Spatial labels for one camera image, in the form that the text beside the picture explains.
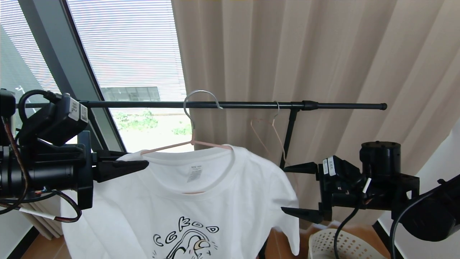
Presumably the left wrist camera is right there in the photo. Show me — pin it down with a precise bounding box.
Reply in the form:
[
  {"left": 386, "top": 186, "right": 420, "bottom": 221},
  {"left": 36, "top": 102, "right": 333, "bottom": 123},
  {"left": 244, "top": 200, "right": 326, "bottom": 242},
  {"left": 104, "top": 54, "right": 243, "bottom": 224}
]
[{"left": 18, "top": 93, "right": 89, "bottom": 147}]

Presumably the white printed T-shirt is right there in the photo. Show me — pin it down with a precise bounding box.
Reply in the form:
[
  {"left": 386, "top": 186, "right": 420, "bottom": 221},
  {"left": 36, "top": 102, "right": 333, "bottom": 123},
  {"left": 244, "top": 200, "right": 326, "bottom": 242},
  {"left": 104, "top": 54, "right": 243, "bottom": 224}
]
[{"left": 60, "top": 144, "right": 300, "bottom": 259}]

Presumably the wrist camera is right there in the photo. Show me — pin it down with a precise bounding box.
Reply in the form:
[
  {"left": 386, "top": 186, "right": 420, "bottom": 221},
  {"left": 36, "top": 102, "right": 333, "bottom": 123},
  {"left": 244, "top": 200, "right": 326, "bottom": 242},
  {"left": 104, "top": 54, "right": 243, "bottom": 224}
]
[
  {"left": 18, "top": 93, "right": 89, "bottom": 147},
  {"left": 321, "top": 155, "right": 363, "bottom": 185}
]

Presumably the beige curtain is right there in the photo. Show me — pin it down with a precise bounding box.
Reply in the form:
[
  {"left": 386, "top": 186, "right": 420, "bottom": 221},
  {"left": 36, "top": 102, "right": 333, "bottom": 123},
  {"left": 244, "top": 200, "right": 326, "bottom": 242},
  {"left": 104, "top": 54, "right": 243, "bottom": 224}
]
[{"left": 172, "top": 0, "right": 460, "bottom": 231}]

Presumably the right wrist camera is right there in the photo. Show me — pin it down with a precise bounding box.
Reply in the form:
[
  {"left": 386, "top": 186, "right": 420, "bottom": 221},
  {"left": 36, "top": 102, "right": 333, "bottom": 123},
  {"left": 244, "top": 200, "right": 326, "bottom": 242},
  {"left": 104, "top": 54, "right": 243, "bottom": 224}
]
[{"left": 321, "top": 155, "right": 363, "bottom": 185}]

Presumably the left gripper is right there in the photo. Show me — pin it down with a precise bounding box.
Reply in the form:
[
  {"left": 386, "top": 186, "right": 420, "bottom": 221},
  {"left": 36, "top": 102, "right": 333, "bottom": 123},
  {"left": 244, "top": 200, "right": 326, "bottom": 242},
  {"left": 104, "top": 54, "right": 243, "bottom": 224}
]
[{"left": 0, "top": 131, "right": 150, "bottom": 210}]

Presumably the pink clothes hanger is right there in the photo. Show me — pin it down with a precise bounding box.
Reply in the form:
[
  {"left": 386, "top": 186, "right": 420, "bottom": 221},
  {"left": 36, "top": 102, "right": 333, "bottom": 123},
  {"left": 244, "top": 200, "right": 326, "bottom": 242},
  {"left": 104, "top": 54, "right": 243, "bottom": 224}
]
[
  {"left": 140, "top": 90, "right": 236, "bottom": 195},
  {"left": 250, "top": 102, "right": 289, "bottom": 163}
]

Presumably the black clothes rack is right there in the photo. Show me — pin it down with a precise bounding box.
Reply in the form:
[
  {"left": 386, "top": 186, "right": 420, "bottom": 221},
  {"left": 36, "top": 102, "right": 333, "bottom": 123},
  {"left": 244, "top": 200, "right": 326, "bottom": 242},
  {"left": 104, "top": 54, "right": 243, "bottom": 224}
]
[{"left": 16, "top": 100, "right": 388, "bottom": 259}]

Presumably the white laundry basket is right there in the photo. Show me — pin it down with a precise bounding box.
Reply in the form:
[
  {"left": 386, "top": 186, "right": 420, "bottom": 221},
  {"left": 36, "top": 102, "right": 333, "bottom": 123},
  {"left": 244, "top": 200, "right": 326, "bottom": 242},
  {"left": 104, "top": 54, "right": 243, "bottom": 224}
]
[{"left": 308, "top": 228, "right": 388, "bottom": 259}]

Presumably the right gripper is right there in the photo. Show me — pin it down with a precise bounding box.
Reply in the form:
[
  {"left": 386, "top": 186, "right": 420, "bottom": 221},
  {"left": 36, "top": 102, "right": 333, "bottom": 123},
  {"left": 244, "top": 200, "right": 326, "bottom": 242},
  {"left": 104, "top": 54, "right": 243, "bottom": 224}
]
[{"left": 281, "top": 161, "right": 396, "bottom": 224}]

